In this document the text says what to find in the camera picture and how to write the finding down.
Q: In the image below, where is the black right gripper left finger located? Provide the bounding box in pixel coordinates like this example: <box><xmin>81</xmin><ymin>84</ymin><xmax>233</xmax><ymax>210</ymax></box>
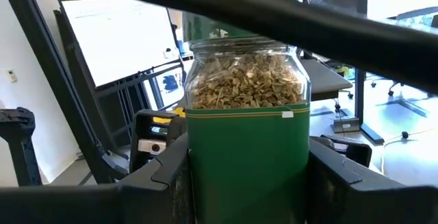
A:
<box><xmin>0</xmin><ymin>133</ymin><xmax>192</xmax><ymax>224</ymax></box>

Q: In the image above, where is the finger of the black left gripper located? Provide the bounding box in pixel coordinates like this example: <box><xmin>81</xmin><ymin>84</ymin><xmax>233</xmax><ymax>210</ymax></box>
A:
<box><xmin>309</xmin><ymin>134</ymin><xmax>372</xmax><ymax>169</ymax></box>
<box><xmin>166</xmin><ymin>116</ymin><xmax>189</xmax><ymax>148</ymax></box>

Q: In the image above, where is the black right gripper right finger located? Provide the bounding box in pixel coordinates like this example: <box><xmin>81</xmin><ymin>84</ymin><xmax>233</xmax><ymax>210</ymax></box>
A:
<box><xmin>307</xmin><ymin>138</ymin><xmax>438</xmax><ymax>224</ymax></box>

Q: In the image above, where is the grey desk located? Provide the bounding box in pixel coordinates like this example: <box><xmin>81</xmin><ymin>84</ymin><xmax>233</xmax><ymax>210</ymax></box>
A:
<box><xmin>300</xmin><ymin>58</ymin><xmax>386</xmax><ymax>146</ymax></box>

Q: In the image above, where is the yellow tag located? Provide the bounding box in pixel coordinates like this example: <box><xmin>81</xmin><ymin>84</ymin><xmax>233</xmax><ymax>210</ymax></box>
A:
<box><xmin>153</xmin><ymin>106</ymin><xmax>186</xmax><ymax>125</ymax></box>

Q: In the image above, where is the black metal table frame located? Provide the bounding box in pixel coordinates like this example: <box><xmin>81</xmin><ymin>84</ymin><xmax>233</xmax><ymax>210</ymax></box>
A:
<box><xmin>0</xmin><ymin>0</ymin><xmax>129</xmax><ymax>186</ymax></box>

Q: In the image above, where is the white wall switch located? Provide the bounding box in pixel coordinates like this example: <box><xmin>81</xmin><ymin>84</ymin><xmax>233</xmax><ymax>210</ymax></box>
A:
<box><xmin>5</xmin><ymin>68</ymin><xmax>18</xmax><ymax>84</ymax></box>

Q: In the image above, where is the whiteboard on black stand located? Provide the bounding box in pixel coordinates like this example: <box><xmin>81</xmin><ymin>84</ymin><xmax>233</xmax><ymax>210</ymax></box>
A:
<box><xmin>53</xmin><ymin>0</ymin><xmax>188</xmax><ymax>184</ymax></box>

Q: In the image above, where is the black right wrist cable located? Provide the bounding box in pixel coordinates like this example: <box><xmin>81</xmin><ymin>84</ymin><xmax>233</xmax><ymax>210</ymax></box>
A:
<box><xmin>29</xmin><ymin>0</ymin><xmax>438</xmax><ymax>95</ymax></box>

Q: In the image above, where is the grey floor box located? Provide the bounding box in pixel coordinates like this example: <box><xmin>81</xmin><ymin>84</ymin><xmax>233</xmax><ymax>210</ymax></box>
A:
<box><xmin>331</xmin><ymin>114</ymin><xmax>361</xmax><ymax>134</ymax></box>

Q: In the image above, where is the green-lid spice jar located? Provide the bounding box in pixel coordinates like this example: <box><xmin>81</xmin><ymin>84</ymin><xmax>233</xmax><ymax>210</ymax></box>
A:
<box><xmin>181</xmin><ymin>10</ymin><xmax>313</xmax><ymax>224</ymax></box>

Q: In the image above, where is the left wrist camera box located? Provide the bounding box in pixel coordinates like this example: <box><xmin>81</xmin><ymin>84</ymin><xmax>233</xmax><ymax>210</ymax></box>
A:
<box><xmin>129</xmin><ymin>109</ymin><xmax>179</xmax><ymax>174</ymax></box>

